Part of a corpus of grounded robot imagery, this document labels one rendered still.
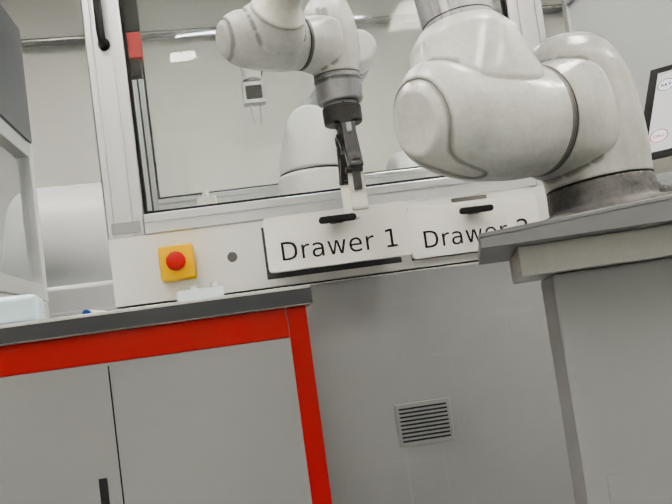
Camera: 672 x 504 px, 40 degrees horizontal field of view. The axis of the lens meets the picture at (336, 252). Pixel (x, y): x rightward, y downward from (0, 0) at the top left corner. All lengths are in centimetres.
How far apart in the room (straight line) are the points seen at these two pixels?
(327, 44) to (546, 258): 72
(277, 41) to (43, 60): 377
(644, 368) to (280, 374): 52
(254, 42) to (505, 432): 98
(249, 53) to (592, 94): 66
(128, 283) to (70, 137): 331
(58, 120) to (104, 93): 322
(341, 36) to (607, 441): 91
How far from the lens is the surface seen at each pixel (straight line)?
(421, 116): 118
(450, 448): 204
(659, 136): 218
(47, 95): 534
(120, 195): 203
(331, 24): 179
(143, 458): 142
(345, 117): 177
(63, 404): 143
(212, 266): 200
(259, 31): 170
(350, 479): 202
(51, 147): 527
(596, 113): 131
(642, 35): 393
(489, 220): 205
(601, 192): 131
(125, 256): 202
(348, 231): 185
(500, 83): 120
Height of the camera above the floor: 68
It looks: 5 degrees up
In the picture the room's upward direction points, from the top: 8 degrees counter-clockwise
